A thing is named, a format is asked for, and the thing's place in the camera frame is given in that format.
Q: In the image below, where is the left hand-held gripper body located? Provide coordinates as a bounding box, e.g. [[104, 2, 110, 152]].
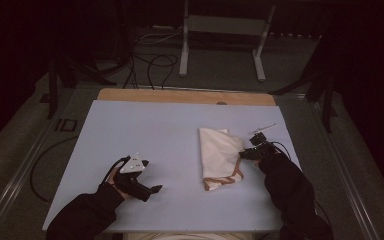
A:
[[113, 153, 154, 203]]

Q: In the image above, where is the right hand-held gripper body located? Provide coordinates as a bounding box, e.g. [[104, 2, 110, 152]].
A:
[[249, 123, 278, 160]]

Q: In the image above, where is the cream baby bodysuit brown trim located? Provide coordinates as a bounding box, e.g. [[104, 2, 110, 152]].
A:
[[198, 127, 246, 192]]

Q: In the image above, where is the person's left hand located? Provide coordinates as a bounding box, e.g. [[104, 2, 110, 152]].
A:
[[106, 166, 130, 201]]

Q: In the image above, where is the pale blue table mat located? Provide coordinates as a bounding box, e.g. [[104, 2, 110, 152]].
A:
[[42, 99, 303, 233]]

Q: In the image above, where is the wooden table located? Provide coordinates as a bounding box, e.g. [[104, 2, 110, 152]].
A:
[[96, 87, 277, 107]]

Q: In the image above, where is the black metal stand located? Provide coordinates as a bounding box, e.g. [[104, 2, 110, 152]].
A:
[[269, 33, 339, 134], [39, 56, 118, 120]]

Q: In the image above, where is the white metal stand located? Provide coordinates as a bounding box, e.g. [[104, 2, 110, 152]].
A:
[[178, 0, 277, 83]]

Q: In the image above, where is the left hand-held gripper cable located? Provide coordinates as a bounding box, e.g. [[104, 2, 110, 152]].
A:
[[101, 155, 131, 184]]

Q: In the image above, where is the hand-held gripper cable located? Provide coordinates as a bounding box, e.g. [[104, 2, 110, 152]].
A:
[[101, 155, 131, 184], [272, 141, 293, 161]]

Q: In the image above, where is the right hand-held gripper cable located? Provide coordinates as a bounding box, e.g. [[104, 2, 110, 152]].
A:
[[272, 141, 293, 161]]

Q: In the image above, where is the black looped floor cable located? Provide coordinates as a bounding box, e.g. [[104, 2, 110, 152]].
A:
[[123, 53, 179, 90]]

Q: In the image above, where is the long black floor cable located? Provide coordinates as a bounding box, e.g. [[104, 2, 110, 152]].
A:
[[29, 134, 79, 204]]

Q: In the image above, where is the white floor cable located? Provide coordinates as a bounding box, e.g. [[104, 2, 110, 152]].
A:
[[133, 28, 184, 47]]

